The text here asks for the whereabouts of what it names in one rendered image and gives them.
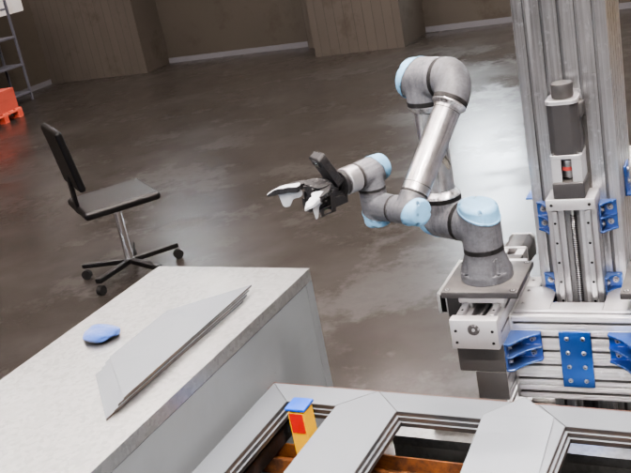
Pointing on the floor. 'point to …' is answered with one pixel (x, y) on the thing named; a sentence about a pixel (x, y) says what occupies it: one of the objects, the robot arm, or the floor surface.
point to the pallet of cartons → (8, 105)
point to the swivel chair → (100, 203)
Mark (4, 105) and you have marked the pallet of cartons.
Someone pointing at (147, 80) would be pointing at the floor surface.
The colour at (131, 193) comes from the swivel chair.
